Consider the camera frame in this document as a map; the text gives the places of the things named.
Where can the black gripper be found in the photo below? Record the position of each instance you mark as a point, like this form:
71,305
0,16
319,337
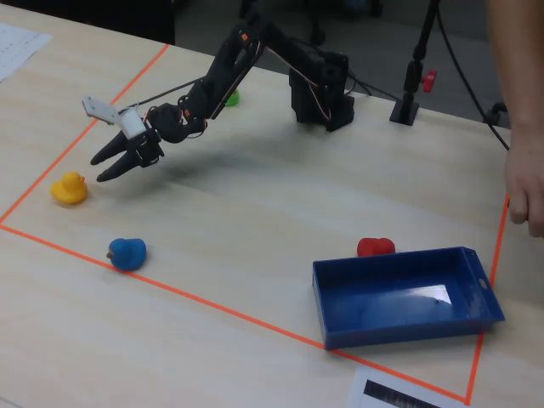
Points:
137,149

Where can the yellow rubber duck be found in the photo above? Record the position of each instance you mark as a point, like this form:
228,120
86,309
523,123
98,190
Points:
69,191

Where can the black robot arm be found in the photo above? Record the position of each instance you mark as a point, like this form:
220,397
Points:
314,89

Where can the bare person forearm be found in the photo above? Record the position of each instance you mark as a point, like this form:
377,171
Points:
518,55

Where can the blue rubber duck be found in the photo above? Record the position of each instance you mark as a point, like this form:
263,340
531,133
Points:
127,255

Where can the green rubber duck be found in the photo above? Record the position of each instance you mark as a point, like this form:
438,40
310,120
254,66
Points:
234,100

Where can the red rubber duck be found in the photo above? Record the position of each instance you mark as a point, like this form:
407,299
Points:
376,247

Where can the blue plastic box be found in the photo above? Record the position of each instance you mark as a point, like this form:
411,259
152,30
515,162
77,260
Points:
404,302

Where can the bare person hand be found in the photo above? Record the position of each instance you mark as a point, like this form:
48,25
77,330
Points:
527,178

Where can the orange tape strip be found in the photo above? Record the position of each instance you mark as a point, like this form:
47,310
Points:
501,231
68,151
212,303

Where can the white paper sheet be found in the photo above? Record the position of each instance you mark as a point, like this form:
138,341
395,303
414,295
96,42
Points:
17,49

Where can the red stand knob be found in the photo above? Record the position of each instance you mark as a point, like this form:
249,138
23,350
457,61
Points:
429,81

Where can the paper sheet with black print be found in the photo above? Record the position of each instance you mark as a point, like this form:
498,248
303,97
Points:
358,395

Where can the black office chair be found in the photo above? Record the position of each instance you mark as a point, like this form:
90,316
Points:
497,111

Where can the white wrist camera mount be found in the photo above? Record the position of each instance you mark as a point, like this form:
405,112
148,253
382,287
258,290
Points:
127,121

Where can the black camera stand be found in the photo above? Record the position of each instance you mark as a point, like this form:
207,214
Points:
407,108

